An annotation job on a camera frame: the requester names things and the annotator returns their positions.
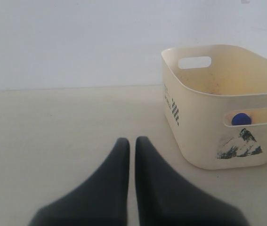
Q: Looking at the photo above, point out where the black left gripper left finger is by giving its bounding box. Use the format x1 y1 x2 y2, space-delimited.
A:
29 137 130 226

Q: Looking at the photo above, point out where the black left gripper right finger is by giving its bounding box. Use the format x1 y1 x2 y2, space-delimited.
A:
135 137 244 226

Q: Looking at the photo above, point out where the blue-capped clear tube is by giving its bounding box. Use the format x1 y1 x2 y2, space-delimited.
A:
231 113 252 126

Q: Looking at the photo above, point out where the small cream plastic bin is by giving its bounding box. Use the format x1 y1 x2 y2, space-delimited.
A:
161 44 267 170

